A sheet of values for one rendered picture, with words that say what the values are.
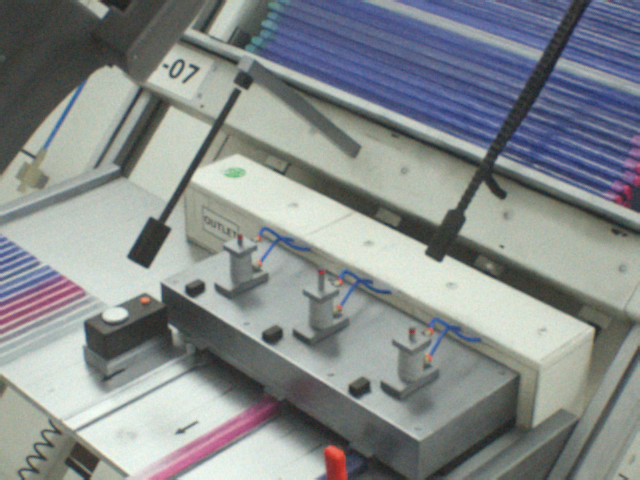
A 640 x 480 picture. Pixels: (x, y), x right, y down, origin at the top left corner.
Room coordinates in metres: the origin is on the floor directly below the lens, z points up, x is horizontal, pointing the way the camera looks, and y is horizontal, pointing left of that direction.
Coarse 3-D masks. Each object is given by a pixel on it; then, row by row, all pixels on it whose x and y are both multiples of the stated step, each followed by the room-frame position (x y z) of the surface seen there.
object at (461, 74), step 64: (320, 0) 1.38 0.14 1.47; (384, 0) 1.34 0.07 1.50; (448, 0) 1.29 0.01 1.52; (512, 0) 1.25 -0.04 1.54; (320, 64) 1.36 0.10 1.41; (384, 64) 1.31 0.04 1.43; (448, 64) 1.27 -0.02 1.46; (512, 64) 1.23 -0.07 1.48; (576, 64) 1.19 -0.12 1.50; (448, 128) 1.24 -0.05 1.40; (576, 128) 1.16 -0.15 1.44
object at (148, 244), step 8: (152, 224) 1.17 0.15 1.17; (160, 224) 1.17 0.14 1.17; (144, 232) 1.17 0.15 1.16; (152, 232) 1.17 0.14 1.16; (160, 232) 1.17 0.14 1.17; (168, 232) 1.18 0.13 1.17; (136, 240) 1.17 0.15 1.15; (144, 240) 1.17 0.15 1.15; (152, 240) 1.17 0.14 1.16; (160, 240) 1.18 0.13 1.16; (136, 248) 1.17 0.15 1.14; (144, 248) 1.17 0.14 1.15; (152, 248) 1.18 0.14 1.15; (160, 248) 1.18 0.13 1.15; (128, 256) 1.17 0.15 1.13; (136, 256) 1.17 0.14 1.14; (144, 256) 1.17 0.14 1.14; (152, 256) 1.18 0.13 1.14; (144, 264) 1.18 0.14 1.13
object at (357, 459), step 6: (354, 456) 1.10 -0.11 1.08; (360, 456) 1.10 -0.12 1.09; (348, 462) 1.09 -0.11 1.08; (354, 462) 1.09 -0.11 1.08; (360, 462) 1.09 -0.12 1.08; (366, 462) 1.10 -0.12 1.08; (348, 468) 1.08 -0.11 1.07; (354, 468) 1.09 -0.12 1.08; (360, 468) 1.09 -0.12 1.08; (324, 474) 1.08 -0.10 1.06; (348, 474) 1.08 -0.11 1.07; (354, 474) 1.09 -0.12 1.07
